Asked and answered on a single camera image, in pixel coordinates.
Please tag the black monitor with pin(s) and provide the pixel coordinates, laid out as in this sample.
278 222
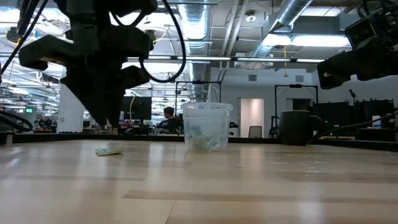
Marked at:
136 107

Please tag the black mug yellow inside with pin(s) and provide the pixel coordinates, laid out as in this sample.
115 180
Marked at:
295 127

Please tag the person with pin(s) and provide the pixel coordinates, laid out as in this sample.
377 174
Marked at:
169 119

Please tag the grey office chair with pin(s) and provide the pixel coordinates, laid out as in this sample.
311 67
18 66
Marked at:
255 132

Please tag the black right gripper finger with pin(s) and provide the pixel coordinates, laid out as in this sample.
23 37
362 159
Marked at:
339 70

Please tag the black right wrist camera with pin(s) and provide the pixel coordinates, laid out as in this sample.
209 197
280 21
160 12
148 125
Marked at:
360 32

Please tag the black partition panels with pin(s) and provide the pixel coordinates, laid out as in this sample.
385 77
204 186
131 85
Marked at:
342 113

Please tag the clear plastic cup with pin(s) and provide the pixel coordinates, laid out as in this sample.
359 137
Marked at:
206 118

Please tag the white bottle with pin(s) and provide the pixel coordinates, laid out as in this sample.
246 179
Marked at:
376 122

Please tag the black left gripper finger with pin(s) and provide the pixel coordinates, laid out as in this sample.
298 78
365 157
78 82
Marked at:
93 90
121 81

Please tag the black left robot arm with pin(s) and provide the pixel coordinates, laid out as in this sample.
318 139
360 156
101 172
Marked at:
93 7

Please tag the black metal gantry frame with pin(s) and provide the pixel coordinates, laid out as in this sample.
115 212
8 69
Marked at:
199 82
295 86

